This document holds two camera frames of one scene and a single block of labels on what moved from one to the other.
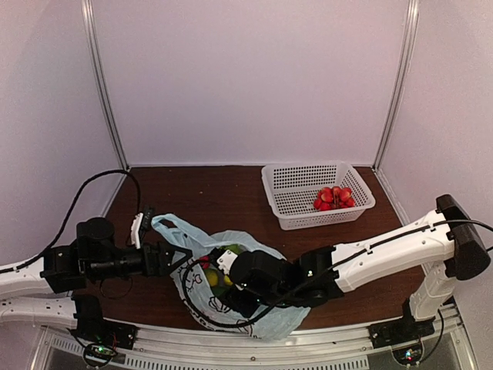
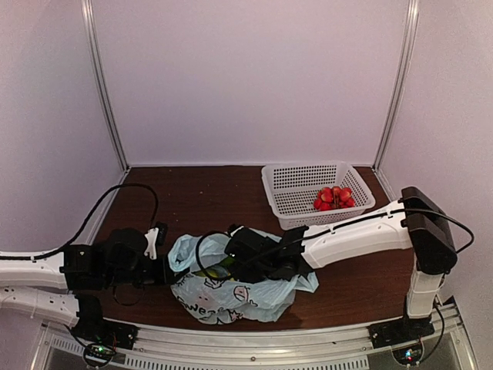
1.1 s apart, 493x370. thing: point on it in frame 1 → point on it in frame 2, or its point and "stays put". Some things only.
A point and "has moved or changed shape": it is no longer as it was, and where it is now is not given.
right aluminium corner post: x=400 y=82 stays put
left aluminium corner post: x=88 y=9 stays put
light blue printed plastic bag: x=212 y=307 has moved or changed shape
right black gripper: x=243 y=308 → x=243 y=274
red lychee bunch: x=336 y=197 stays put
